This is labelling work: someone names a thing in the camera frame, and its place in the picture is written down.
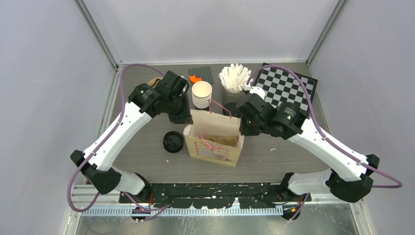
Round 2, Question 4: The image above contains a stack of paper cups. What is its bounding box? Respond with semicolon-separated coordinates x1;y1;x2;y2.
191;81;212;109

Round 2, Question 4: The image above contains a white paper-wrapped straws bundle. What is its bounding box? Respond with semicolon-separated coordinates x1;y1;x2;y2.
218;64;251;94

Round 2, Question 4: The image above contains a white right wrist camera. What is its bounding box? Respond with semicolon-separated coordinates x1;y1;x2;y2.
241;81;266;100

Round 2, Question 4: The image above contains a stack of black cup lids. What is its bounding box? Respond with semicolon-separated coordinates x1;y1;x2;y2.
162;131;184;153

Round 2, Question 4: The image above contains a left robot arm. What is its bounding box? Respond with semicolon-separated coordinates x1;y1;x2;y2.
70;70;193;203

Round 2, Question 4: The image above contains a yellow pink paper bag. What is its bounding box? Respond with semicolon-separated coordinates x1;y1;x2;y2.
183;99;244;167

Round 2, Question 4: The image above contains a brown pulp cup carrier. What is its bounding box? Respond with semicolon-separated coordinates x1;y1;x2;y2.
147;77;163;88

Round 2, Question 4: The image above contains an orange curved toy piece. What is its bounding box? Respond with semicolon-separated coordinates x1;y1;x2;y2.
189;75;203;84

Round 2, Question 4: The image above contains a single brown pulp carrier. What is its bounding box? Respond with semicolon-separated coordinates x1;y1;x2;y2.
200;134;239;147

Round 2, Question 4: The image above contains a small dark mat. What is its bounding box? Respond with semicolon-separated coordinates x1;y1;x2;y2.
188;66;214;84

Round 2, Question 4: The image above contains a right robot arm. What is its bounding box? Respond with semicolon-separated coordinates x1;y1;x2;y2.
236;94;380;203

